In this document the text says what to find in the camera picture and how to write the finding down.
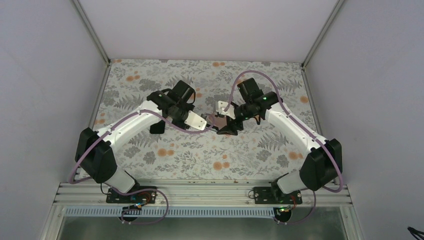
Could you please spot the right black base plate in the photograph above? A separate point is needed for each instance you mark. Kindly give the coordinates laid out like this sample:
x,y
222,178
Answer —
x,y
263,195

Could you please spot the black phone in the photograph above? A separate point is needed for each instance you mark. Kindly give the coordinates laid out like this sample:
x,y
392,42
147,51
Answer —
x,y
157,128

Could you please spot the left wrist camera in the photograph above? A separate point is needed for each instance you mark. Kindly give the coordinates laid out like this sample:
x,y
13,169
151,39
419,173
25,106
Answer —
x,y
195,121

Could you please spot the right aluminium corner post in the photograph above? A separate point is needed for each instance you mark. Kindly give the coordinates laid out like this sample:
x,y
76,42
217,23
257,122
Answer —
x,y
328,23

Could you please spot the pink phone case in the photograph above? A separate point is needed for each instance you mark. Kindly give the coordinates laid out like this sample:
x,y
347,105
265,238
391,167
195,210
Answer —
x,y
217,120

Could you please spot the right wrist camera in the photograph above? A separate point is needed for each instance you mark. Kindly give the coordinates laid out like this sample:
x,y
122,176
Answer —
x,y
225,109

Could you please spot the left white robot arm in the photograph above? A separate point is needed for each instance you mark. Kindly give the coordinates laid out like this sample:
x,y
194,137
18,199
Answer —
x,y
96,149

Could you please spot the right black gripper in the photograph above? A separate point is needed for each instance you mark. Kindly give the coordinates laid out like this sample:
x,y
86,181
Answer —
x,y
233,122

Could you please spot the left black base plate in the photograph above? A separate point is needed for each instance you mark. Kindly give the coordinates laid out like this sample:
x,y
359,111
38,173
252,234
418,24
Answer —
x,y
146,196

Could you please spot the aluminium front rail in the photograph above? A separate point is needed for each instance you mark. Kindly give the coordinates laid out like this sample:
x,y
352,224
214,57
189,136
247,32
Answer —
x,y
198,193

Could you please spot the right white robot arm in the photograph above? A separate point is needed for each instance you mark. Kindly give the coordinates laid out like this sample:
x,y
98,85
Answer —
x,y
322,157

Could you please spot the left aluminium corner post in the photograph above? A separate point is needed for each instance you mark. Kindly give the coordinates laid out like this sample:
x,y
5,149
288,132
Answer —
x,y
91,31

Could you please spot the floral patterned mat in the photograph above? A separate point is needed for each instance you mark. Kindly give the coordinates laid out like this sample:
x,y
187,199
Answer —
x,y
258,152

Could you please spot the aluminium corner post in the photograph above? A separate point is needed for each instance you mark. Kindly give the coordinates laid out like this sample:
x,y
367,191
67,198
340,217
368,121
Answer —
x,y
91,31
328,23

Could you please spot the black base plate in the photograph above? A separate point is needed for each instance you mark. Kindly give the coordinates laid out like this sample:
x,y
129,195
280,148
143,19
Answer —
x,y
146,196
263,195

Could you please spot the white slotted cable duct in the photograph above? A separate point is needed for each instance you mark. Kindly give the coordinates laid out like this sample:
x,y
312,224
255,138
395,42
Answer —
x,y
173,212

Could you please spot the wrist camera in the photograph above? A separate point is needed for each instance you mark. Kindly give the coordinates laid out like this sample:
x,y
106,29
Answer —
x,y
195,121
225,109

